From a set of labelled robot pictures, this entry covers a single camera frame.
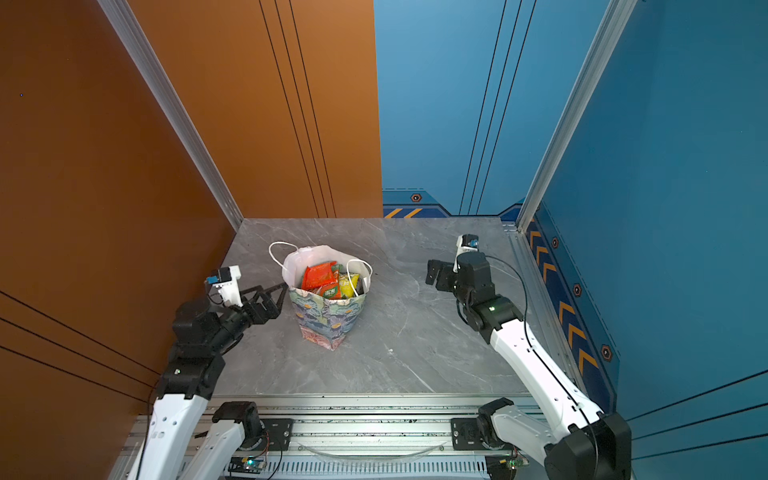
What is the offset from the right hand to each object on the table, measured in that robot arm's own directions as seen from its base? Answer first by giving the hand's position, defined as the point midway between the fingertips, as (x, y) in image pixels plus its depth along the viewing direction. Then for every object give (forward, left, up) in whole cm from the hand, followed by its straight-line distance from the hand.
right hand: (441, 265), depth 79 cm
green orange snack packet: (-6, +29, -2) cm, 30 cm away
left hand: (-8, +42, +4) cm, 43 cm away
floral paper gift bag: (-13, +31, -6) cm, 34 cm away
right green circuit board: (-41, -15, -23) cm, 49 cm away
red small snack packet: (0, +34, -4) cm, 34 cm away
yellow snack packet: (-5, +26, -4) cm, 26 cm away
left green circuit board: (-41, +48, -24) cm, 68 cm away
